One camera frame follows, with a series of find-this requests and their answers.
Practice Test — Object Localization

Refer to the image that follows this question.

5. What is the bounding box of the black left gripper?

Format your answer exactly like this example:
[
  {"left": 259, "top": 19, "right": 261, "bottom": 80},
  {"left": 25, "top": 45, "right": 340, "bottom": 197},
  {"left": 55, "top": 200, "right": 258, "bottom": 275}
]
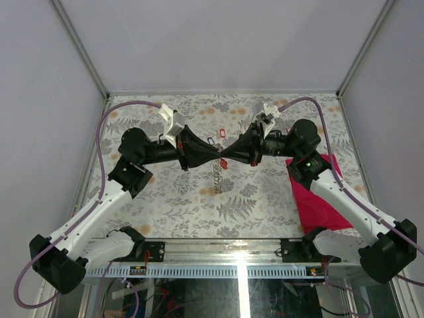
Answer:
[{"left": 140, "top": 125, "right": 223, "bottom": 172}]

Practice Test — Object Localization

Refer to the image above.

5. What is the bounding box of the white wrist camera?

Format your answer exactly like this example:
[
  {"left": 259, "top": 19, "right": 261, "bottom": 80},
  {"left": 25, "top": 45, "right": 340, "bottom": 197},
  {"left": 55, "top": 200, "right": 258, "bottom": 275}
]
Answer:
[
  {"left": 158, "top": 103, "right": 185, "bottom": 148},
  {"left": 254, "top": 102, "right": 282, "bottom": 137}
]

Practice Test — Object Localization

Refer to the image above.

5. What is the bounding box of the right aluminium frame post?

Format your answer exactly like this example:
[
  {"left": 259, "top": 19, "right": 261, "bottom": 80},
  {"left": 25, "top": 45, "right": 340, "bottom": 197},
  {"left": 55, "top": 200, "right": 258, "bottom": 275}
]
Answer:
[{"left": 336, "top": 0, "right": 398, "bottom": 99}]

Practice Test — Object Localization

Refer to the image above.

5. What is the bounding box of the large silver keyring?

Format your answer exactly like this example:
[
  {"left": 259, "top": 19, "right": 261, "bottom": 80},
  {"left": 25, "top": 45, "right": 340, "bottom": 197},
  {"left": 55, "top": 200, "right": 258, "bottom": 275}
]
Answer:
[{"left": 213, "top": 158, "right": 223, "bottom": 194}]

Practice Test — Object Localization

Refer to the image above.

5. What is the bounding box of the aluminium mounting rail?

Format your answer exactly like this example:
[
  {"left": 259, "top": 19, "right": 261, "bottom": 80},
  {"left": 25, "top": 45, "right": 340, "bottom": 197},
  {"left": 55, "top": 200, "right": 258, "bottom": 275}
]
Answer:
[{"left": 117, "top": 238, "right": 329, "bottom": 266}]

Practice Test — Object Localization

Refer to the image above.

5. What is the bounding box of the left aluminium frame post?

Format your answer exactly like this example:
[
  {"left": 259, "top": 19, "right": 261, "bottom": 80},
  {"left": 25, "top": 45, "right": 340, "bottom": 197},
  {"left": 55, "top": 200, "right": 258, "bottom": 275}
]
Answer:
[{"left": 48, "top": 0, "right": 110, "bottom": 100}]

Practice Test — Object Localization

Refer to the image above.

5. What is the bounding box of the black key tag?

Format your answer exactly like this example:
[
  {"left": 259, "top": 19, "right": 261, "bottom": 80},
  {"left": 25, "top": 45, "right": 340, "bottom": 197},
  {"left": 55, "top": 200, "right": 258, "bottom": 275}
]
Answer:
[{"left": 207, "top": 137, "right": 215, "bottom": 146}]

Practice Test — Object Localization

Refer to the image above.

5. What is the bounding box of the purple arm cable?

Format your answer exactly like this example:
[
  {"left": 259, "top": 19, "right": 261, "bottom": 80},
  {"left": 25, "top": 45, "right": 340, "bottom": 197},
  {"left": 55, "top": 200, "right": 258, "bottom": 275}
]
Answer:
[
  {"left": 14, "top": 101, "right": 163, "bottom": 307},
  {"left": 278, "top": 97, "right": 424, "bottom": 288}
]

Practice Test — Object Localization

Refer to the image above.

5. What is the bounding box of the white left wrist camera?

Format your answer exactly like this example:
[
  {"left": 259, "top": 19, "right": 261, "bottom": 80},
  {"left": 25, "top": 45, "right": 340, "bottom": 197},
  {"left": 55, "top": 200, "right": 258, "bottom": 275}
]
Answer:
[{"left": 158, "top": 103, "right": 185, "bottom": 148}]

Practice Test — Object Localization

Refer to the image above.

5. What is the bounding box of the grey slotted cable duct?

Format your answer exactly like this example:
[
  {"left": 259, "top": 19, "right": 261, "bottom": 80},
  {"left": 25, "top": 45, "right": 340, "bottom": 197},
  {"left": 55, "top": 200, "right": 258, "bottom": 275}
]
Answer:
[{"left": 87, "top": 265, "right": 307, "bottom": 279}]

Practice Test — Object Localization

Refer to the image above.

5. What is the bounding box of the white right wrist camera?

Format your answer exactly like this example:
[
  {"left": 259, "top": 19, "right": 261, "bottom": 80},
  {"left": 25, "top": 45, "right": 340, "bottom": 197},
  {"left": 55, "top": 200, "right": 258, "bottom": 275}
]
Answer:
[{"left": 254, "top": 102, "right": 282, "bottom": 137}]

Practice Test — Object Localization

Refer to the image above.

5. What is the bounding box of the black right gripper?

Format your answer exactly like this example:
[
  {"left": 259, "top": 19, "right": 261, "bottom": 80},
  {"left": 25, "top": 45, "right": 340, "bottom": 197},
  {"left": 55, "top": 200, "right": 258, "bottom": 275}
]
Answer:
[{"left": 222, "top": 121, "right": 300, "bottom": 167}]

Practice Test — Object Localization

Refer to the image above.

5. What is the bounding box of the floral table mat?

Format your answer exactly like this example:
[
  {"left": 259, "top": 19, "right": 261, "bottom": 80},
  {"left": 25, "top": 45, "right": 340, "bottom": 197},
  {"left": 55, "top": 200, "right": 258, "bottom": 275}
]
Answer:
[{"left": 87, "top": 93, "right": 367, "bottom": 239}]

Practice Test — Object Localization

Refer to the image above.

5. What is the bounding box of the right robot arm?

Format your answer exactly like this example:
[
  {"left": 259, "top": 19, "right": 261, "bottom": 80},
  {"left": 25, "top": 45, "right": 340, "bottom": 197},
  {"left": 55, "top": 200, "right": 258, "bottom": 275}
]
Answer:
[{"left": 221, "top": 119, "right": 417, "bottom": 284}]

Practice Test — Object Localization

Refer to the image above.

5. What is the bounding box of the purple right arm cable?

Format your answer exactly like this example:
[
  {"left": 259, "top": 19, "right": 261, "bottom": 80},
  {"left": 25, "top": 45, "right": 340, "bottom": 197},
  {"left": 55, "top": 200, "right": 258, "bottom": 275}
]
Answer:
[{"left": 278, "top": 97, "right": 424, "bottom": 288}]

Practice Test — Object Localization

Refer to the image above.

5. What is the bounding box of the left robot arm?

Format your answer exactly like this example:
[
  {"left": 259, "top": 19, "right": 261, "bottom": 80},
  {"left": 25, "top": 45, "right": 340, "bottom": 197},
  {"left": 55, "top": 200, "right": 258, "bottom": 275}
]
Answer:
[{"left": 29, "top": 127, "right": 220, "bottom": 295}]

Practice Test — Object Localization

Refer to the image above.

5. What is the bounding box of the aluminium frame post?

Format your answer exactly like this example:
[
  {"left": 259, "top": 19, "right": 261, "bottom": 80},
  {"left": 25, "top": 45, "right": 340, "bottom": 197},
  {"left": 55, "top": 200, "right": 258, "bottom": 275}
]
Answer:
[
  {"left": 336, "top": 0, "right": 398, "bottom": 99},
  {"left": 48, "top": 0, "right": 110, "bottom": 100}
]

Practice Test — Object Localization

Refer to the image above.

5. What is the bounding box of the red cloth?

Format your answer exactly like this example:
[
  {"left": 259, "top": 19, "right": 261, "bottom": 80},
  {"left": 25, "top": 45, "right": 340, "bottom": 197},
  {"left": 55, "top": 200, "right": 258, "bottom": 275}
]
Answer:
[{"left": 289, "top": 175, "right": 353, "bottom": 234}]

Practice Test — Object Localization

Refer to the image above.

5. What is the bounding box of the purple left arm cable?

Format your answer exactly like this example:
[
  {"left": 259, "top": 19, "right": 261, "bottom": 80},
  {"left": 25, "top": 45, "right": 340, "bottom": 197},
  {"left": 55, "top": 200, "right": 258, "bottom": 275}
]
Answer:
[{"left": 14, "top": 101, "right": 163, "bottom": 307}]

